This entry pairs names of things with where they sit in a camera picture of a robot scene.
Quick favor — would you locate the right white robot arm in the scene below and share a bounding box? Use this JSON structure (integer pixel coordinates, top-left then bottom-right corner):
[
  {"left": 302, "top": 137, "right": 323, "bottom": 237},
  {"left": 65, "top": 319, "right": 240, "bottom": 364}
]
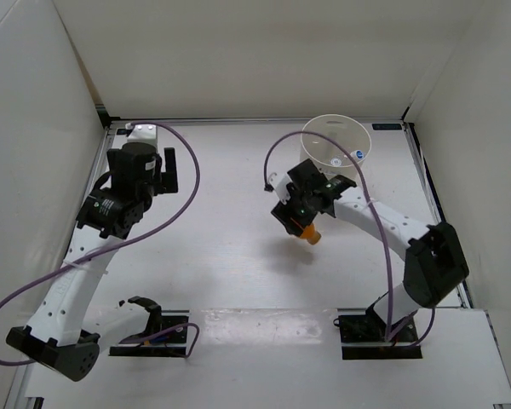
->
[{"left": 266, "top": 159, "right": 469, "bottom": 341}]

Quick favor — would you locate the purple cable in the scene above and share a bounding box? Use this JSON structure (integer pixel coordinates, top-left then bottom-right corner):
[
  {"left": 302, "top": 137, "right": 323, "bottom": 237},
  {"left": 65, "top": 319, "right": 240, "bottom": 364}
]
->
[
  {"left": 262, "top": 131, "right": 436, "bottom": 346},
  {"left": 0, "top": 122, "right": 201, "bottom": 366}
]

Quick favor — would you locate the cream plastic bin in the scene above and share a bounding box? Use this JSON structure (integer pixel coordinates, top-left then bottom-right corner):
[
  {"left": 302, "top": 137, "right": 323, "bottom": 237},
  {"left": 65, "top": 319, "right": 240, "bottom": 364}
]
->
[{"left": 300, "top": 114, "right": 371, "bottom": 180}]

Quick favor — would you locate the orange juice bottle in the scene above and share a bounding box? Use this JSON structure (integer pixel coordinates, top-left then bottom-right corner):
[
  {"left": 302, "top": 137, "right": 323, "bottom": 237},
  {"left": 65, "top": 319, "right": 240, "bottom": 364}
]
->
[{"left": 299, "top": 223, "right": 321, "bottom": 245}]

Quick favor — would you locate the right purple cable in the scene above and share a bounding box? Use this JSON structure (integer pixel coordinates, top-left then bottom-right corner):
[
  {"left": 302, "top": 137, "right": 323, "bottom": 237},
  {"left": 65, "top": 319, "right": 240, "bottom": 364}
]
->
[{"left": 262, "top": 131, "right": 436, "bottom": 346}]

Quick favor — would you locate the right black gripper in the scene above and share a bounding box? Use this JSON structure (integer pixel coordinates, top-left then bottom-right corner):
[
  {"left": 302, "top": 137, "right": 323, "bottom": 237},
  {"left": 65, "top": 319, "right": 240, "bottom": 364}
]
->
[{"left": 272, "top": 183, "right": 318, "bottom": 237}]

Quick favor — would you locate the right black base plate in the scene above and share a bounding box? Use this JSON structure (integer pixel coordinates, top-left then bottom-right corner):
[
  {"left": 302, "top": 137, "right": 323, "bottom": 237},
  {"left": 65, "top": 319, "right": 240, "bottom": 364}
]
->
[{"left": 333, "top": 308, "right": 422, "bottom": 360}]

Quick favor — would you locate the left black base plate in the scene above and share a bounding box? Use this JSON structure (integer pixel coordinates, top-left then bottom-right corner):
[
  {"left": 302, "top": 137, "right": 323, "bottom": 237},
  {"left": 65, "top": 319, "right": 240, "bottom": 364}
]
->
[{"left": 108, "top": 310, "right": 190, "bottom": 358}]

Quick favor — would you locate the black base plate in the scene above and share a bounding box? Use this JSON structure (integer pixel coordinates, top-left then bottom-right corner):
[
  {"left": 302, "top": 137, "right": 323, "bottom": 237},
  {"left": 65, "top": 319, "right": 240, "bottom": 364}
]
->
[
  {"left": 108, "top": 310, "right": 190, "bottom": 358},
  {"left": 333, "top": 308, "right": 422, "bottom": 360}
]

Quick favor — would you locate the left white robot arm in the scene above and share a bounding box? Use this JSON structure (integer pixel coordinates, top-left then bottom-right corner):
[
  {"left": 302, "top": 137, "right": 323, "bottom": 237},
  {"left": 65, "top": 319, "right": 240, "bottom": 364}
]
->
[{"left": 6, "top": 142, "right": 178, "bottom": 382}]

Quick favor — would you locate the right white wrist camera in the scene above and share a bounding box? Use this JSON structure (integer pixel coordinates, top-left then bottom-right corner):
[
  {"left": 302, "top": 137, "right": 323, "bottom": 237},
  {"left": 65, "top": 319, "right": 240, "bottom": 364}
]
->
[{"left": 269, "top": 172, "right": 291, "bottom": 205}]

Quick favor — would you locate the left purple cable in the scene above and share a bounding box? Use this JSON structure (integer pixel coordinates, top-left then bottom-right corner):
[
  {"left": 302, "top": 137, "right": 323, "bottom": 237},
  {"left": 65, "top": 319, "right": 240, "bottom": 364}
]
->
[{"left": 0, "top": 122, "right": 201, "bottom": 366}]

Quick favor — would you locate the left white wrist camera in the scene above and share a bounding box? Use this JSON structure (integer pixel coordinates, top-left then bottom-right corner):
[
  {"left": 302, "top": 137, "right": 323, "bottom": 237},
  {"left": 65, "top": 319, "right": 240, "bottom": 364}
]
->
[{"left": 125, "top": 123, "right": 158, "bottom": 148}]

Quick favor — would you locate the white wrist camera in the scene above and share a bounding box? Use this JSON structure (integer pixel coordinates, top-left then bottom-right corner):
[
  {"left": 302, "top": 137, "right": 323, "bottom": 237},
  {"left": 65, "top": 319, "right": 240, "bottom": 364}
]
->
[
  {"left": 125, "top": 123, "right": 158, "bottom": 148},
  {"left": 269, "top": 172, "right": 291, "bottom": 205}
]

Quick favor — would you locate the clear plastic bottle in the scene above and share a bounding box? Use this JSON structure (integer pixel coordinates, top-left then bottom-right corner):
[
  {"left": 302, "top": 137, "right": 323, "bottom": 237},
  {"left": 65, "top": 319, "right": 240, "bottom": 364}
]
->
[{"left": 352, "top": 150, "right": 365, "bottom": 161}]

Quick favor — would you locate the aluminium table frame rail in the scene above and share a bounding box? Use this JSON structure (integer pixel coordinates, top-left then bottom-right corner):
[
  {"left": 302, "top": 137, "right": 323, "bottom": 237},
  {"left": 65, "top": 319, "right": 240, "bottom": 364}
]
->
[{"left": 3, "top": 104, "right": 114, "bottom": 409}]

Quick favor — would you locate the right blue corner sticker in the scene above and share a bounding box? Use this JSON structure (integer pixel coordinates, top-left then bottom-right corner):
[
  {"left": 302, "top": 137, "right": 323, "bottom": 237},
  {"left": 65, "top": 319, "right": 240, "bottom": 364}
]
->
[{"left": 372, "top": 123, "right": 403, "bottom": 131}]

